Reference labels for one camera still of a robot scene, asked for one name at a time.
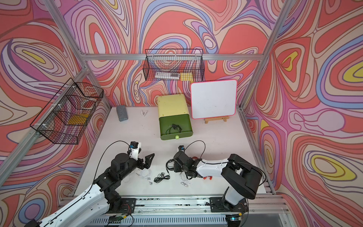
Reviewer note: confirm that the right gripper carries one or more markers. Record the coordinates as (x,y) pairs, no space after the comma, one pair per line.
(176,167)

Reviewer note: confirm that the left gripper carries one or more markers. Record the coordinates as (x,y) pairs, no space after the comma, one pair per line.
(147,163)

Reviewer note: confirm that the black earphones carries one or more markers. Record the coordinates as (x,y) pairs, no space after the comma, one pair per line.
(174,127)
(160,177)
(170,166)

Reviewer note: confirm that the green drawer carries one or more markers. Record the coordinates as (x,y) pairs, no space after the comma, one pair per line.
(181,120)

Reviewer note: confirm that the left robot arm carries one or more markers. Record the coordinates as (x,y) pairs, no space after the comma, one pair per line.
(99,198)

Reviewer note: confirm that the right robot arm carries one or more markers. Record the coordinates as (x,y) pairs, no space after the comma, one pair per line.
(243,177)

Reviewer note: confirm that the white earphones middle left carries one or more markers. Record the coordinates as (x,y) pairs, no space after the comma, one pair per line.
(145,174)

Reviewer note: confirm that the white earphones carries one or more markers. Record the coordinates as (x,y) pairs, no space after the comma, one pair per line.
(127,179)
(145,174)
(184,180)

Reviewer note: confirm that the white earphones right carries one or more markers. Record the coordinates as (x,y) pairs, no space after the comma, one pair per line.
(184,180)

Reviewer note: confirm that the white earphones far left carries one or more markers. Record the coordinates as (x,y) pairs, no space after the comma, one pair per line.
(127,179)

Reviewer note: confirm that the yellow green drawer cabinet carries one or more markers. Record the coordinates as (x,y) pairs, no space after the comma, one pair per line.
(171,105)

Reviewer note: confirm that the wooden easel stand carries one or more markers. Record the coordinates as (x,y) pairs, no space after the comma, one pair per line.
(222,118)

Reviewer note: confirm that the grey sponge block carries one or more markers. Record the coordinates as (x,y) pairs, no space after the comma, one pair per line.
(122,113)

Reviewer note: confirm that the pink framed whiteboard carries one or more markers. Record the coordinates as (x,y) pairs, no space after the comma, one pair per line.
(212,99)

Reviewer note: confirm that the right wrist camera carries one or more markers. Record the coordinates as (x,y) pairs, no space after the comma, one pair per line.
(181,148)

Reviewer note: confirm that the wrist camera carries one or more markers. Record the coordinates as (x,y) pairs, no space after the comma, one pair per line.
(134,150)
(181,148)

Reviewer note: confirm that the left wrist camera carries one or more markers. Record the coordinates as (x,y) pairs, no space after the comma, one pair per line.
(134,150)

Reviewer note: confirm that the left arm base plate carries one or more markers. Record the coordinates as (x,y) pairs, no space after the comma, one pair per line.
(123,205)

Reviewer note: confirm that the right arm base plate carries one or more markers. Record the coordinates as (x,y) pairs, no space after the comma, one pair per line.
(219,204)

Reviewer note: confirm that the left black wire basket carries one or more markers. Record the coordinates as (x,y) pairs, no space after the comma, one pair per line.
(67,117)

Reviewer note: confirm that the black wire basket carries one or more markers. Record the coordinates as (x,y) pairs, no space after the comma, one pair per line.
(174,64)
(67,117)

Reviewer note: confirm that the back black wire basket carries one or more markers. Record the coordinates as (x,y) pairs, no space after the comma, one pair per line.
(174,64)

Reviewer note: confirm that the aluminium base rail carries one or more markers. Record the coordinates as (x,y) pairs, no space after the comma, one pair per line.
(192,211)

